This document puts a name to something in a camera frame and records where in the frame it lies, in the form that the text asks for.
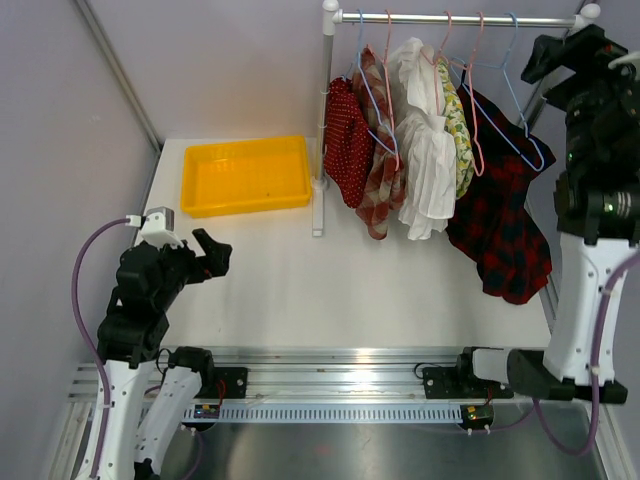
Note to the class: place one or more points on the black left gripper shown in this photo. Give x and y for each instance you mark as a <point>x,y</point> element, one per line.
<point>217,255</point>

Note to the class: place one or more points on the lemon print skirt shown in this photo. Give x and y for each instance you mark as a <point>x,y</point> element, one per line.
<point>456,126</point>

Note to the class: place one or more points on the dark red plaid skirt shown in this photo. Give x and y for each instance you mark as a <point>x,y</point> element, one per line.
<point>490,224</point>

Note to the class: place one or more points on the blue wire hanger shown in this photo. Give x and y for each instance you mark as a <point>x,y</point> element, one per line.
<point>502,67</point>

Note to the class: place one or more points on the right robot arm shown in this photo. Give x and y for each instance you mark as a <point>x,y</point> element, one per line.
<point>596,200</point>

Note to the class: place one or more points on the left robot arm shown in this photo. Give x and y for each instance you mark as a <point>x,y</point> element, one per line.
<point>126,442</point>

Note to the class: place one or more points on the red polka dot skirt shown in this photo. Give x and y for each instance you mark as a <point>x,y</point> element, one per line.
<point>349,146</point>

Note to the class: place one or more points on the beige red plaid skirt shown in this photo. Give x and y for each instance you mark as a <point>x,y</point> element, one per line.
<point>385,189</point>

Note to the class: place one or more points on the white pleated skirt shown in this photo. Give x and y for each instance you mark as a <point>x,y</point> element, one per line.
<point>427,149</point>

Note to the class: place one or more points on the yellow plastic tray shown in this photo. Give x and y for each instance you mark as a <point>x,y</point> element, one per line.
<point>245,177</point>

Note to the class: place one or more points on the white clothes rack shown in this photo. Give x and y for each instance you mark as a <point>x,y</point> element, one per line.
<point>333,15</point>

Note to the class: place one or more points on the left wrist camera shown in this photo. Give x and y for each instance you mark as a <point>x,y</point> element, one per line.
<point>156,227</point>

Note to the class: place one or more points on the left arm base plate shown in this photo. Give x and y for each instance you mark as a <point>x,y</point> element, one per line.
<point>231,382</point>

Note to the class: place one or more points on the aluminium mounting rail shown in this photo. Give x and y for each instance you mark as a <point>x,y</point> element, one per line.
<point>308,375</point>

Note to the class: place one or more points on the white slotted cable duct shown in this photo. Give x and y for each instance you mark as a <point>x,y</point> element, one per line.
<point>327,414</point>

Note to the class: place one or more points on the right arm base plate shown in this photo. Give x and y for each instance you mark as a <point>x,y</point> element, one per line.
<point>446,383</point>

